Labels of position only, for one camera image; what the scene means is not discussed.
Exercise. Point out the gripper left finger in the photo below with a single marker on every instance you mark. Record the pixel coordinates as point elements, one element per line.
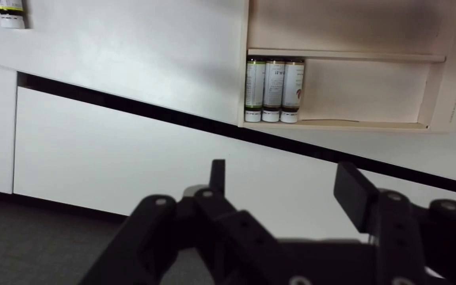
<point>228,237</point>

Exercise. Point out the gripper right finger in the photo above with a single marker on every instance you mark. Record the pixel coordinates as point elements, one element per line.
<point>398,237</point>

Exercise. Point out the beige cardboard tray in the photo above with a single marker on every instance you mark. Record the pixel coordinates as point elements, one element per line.
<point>362,91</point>

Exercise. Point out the brown bottle green-banded label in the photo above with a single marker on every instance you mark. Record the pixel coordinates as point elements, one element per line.
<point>254,87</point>

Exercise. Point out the brown bottle white label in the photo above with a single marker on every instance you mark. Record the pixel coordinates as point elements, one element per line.
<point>273,89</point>

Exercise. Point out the brown bottle red-marked label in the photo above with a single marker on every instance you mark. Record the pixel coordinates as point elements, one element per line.
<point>293,91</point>

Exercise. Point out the brown bottle yellow-banded label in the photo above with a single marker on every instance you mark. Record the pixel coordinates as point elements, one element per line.
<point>12,16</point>

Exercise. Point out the wide white cabinet door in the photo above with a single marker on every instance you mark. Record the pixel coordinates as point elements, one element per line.
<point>133,158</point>

